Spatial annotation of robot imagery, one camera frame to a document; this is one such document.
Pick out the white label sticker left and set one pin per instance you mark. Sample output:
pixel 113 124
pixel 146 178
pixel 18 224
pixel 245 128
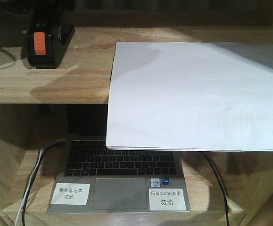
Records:
pixel 70 194

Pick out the white label sticker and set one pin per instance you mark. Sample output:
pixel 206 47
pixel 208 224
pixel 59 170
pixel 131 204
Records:
pixel 165 199
pixel 70 194

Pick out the silver laptop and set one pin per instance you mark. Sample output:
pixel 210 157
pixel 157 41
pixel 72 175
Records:
pixel 120 179

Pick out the white paper sheets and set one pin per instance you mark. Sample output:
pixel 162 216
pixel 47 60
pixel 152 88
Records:
pixel 191 96

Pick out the white label sticker right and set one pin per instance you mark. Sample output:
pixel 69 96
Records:
pixel 165 199

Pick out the black stapler with orange button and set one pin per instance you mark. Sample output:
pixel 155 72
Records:
pixel 48 39

